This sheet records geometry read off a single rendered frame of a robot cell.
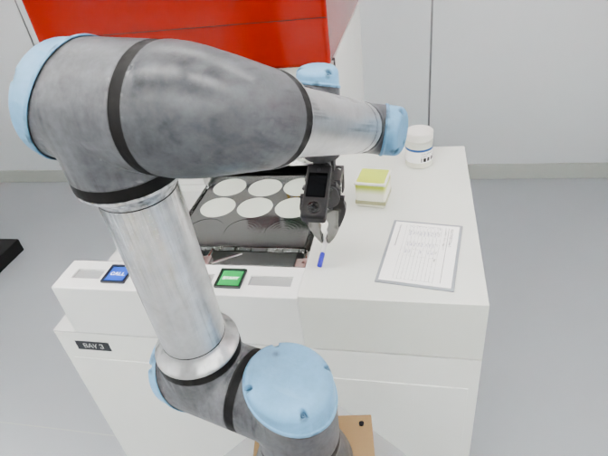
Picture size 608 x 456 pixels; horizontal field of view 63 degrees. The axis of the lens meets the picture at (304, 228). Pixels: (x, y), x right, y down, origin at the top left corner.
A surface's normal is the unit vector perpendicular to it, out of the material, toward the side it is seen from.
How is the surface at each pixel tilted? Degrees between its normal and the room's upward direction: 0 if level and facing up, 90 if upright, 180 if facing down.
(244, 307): 90
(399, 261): 0
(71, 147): 95
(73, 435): 0
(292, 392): 9
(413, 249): 0
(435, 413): 90
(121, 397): 90
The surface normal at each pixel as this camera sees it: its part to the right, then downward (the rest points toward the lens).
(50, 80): -0.37, -0.13
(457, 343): -0.18, 0.59
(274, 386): 0.02, -0.77
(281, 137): 0.72, 0.42
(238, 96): 0.53, -0.10
